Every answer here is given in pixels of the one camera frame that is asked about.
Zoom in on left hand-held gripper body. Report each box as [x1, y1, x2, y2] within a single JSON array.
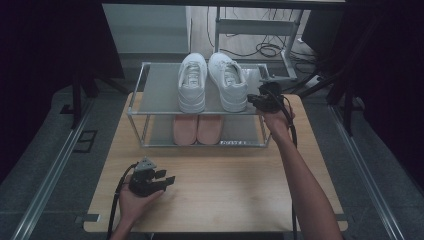
[[127, 156, 158, 198]]

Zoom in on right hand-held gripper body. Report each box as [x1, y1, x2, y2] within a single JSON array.
[[258, 75, 298, 114]]

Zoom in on white sneaker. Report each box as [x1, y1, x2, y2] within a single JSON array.
[[207, 51, 250, 114], [176, 52, 209, 115]]

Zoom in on pink slipper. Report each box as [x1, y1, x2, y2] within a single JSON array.
[[196, 114, 224, 146], [172, 114, 200, 146]]

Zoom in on metal shoe rack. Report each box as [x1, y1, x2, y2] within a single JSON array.
[[126, 61, 283, 149]]

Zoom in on person's left hand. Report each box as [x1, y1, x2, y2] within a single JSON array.
[[118, 179, 165, 225]]

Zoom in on person's right hand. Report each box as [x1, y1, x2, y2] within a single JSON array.
[[261, 103, 297, 143]]

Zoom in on white power strip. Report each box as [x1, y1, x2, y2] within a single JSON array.
[[304, 75, 325, 89]]

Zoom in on black tripod stand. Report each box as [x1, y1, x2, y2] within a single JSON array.
[[60, 64, 130, 130], [276, 56, 369, 136]]

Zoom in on black box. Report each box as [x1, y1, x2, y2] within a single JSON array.
[[300, 9, 345, 62]]

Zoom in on dark curtain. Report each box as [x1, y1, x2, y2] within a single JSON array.
[[0, 0, 126, 183], [343, 0, 424, 191]]

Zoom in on grey cabinet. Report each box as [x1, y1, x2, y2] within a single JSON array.
[[101, 3, 193, 55]]

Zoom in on left hand-held gripper cable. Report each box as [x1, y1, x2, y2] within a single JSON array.
[[106, 161, 139, 240]]

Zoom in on hand-held gripper cable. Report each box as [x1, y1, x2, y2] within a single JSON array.
[[106, 161, 139, 240], [266, 85, 299, 240]]

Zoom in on right hand-held gripper cable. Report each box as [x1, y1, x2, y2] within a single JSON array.
[[266, 85, 299, 240]]

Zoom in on black floor cables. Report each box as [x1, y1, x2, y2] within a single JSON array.
[[205, 6, 319, 69]]

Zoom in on white desk frame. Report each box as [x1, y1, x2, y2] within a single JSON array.
[[212, 5, 306, 82]]

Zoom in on metal floor rail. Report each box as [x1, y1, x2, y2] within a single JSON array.
[[327, 103, 407, 240], [10, 98, 95, 240]]

